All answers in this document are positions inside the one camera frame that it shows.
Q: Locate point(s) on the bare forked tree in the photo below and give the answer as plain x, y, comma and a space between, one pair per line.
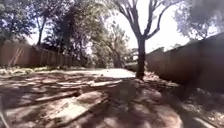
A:
141, 56

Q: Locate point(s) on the leaf-littered dirt strip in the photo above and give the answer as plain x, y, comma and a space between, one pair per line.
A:
200, 100

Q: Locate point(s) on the pale concrete path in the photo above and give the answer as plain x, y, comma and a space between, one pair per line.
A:
100, 103

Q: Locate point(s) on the leafy tree behind fence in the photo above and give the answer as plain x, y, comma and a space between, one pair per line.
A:
200, 16

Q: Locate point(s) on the building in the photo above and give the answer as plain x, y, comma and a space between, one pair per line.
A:
132, 55

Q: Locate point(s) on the grass verge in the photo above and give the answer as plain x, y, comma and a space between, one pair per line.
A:
20, 70

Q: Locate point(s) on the row of leafy trees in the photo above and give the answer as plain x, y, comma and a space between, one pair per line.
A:
70, 30

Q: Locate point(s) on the brown wooden fence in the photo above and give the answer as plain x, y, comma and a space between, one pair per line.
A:
33, 55

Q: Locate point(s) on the dark wooden fence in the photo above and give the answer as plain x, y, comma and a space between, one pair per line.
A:
196, 63

